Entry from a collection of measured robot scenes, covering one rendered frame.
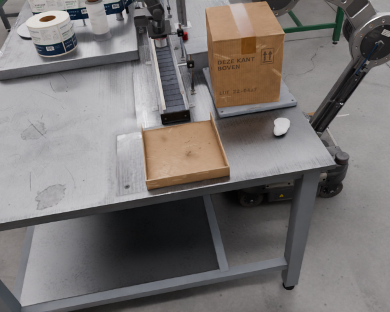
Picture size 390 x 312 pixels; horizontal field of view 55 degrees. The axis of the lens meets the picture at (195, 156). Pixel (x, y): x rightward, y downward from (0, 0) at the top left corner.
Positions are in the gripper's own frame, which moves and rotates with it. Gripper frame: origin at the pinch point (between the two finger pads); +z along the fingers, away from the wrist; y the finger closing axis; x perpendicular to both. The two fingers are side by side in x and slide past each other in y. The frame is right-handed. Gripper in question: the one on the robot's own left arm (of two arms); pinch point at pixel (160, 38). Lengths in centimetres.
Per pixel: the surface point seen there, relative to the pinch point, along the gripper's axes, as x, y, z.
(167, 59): 12.0, -1.6, -2.6
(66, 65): 2.9, 45.4, 8.9
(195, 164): 66, -3, -40
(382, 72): -6, -180, 123
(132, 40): -7.6, 13.0, 13.6
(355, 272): 121, -74, 21
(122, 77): 15.8, 19.7, 1.0
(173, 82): 27.4, -2.0, -15.1
